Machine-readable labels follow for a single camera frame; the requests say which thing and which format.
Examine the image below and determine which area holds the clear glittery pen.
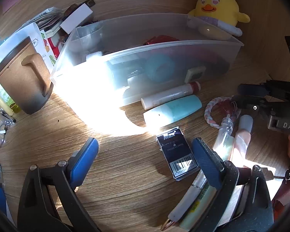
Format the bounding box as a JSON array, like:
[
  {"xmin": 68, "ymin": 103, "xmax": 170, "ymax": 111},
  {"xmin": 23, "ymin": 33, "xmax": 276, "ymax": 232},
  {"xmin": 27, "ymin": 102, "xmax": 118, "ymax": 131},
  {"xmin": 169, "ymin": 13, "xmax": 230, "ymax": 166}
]
[{"xmin": 213, "ymin": 114, "xmax": 234, "ymax": 159}]

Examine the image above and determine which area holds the dark blue staples box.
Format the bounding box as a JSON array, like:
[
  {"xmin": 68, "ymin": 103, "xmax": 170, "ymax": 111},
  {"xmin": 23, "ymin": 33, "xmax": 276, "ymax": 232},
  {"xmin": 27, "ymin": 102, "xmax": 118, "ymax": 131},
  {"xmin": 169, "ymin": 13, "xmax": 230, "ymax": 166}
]
[{"xmin": 156, "ymin": 127, "xmax": 200, "ymax": 181}]

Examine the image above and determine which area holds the white pen gold tip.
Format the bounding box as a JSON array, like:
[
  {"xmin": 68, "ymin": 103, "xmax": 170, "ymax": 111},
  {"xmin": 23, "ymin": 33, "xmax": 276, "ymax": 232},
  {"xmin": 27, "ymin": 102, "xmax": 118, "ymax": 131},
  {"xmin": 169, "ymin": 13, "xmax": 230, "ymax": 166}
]
[{"xmin": 160, "ymin": 170, "xmax": 207, "ymax": 231}]

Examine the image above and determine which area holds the pink tube grey cap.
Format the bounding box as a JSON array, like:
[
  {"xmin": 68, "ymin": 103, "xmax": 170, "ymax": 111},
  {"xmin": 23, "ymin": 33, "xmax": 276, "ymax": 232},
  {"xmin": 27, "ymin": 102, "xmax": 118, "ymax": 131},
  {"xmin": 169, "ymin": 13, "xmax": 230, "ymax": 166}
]
[{"xmin": 230, "ymin": 115, "xmax": 253, "ymax": 168}]

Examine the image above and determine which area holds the teal white tube bottle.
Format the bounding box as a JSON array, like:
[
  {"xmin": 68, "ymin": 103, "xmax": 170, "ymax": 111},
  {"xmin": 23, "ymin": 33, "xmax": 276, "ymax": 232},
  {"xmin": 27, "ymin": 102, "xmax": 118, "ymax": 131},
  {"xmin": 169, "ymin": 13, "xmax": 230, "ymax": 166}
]
[{"xmin": 143, "ymin": 95, "xmax": 202, "ymax": 128}]

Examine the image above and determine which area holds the yellow chick plush toy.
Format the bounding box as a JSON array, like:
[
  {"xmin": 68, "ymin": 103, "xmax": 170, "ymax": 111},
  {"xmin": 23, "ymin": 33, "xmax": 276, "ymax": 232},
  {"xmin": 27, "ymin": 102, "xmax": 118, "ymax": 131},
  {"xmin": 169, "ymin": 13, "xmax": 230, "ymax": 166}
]
[{"xmin": 188, "ymin": 0, "xmax": 250, "ymax": 37}]

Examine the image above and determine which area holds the white tube red cap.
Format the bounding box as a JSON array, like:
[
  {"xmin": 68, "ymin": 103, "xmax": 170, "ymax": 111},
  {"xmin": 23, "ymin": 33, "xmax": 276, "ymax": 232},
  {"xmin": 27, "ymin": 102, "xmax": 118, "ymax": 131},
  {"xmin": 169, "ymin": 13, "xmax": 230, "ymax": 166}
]
[{"xmin": 141, "ymin": 82, "xmax": 201, "ymax": 110}]

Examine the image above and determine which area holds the teal tape roll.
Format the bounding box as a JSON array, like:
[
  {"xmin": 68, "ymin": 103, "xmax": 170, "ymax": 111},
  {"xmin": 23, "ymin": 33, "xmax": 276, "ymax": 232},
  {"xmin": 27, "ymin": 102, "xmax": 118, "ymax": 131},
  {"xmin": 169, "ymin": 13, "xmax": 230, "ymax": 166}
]
[{"xmin": 144, "ymin": 54, "xmax": 175, "ymax": 83}]

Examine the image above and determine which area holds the clear plastic storage bin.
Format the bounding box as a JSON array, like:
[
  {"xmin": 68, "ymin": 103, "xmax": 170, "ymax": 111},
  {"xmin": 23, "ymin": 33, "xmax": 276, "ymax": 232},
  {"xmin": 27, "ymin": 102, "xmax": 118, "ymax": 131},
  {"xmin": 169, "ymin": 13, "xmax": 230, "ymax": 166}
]
[{"xmin": 50, "ymin": 13, "xmax": 244, "ymax": 126}]

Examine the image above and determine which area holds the brown mug with lid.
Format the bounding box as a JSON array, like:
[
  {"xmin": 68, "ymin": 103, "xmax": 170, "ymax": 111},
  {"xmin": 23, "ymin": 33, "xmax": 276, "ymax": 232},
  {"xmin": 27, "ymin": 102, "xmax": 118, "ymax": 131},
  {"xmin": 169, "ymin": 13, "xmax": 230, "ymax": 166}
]
[{"xmin": 0, "ymin": 37, "xmax": 53, "ymax": 115}]

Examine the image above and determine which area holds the red pouch in bin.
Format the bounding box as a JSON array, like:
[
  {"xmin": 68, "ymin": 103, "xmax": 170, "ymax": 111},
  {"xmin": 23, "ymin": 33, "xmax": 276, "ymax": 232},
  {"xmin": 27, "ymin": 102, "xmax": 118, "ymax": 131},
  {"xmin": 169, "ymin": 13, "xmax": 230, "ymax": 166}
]
[{"xmin": 143, "ymin": 35, "xmax": 179, "ymax": 46}]

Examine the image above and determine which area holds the white carton with fruit print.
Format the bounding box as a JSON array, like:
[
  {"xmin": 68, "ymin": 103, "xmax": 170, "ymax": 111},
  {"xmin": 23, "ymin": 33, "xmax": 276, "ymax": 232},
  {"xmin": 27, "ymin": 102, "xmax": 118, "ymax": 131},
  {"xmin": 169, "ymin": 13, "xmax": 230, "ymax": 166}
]
[{"xmin": 0, "ymin": 23, "xmax": 56, "ymax": 73}]

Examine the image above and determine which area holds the stack of papers and books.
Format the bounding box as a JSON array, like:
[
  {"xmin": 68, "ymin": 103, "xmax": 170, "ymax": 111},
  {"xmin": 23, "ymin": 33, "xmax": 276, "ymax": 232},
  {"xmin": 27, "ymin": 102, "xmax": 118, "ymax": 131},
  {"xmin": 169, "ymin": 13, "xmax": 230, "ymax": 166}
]
[{"xmin": 21, "ymin": 0, "xmax": 96, "ymax": 39}]

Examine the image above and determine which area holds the white rectangular box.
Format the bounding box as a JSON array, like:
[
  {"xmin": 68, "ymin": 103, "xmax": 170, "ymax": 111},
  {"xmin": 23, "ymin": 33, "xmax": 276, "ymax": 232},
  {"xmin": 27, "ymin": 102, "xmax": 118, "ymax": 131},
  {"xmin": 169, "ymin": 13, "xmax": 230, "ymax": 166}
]
[{"xmin": 60, "ymin": 4, "xmax": 93, "ymax": 34}]

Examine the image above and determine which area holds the pink white braided ring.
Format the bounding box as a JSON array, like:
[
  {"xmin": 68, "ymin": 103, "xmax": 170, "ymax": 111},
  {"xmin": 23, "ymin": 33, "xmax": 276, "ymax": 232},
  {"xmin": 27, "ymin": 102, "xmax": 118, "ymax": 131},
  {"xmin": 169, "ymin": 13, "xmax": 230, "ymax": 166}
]
[{"xmin": 204, "ymin": 96, "xmax": 243, "ymax": 130}]

